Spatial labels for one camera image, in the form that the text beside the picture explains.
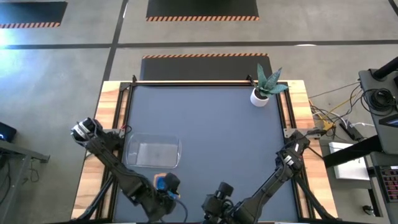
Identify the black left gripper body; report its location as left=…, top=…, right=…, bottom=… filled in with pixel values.
left=136, top=186, right=178, bottom=223

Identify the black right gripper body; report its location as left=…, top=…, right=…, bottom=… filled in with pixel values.
left=201, top=192, right=242, bottom=224

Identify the clear plastic basket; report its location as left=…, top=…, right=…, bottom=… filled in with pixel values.
left=125, top=133, right=182, bottom=169

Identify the white plant pot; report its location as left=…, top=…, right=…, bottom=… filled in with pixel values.
left=249, top=88, right=270, bottom=108

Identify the green snake plant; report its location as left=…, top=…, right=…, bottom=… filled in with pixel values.
left=256, top=63, right=290, bottom=99

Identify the black hazard-striped floor mat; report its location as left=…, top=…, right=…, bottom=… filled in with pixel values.
left=0, top=1, right=68, bottom=29
left=139, top=53, right=273, bottom=82
left=146, top=0, right=260, bottom=22

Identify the white flat box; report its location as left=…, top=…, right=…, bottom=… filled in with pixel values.
left=328, top=141, right=371, bottom=182

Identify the black desk base bar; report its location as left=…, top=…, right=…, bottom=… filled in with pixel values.
left=322, top=134, right=384, bottom=169

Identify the black power strip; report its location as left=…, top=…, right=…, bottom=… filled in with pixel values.
left=339, top=120, right=363, bottom=142

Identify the grey metal stand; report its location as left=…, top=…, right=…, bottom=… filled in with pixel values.
left=0, top=139, right=51, bottom=224

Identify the keyboard with pink backlight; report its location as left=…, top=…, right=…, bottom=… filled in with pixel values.
left=374, top=164, right=398, bottom=203

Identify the grey desk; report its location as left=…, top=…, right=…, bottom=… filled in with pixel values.
left=357, top=55, right=398, bottom=156

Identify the black device with glowing logo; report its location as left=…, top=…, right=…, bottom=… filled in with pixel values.
left=0, top=121, right=17, bottom=144

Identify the black metal table frame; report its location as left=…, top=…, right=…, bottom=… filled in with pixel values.
left=71, top=74, right=343, bottom=223

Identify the black coiled cable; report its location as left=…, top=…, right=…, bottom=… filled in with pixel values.
left=361, top=88, right=398, bottom=113

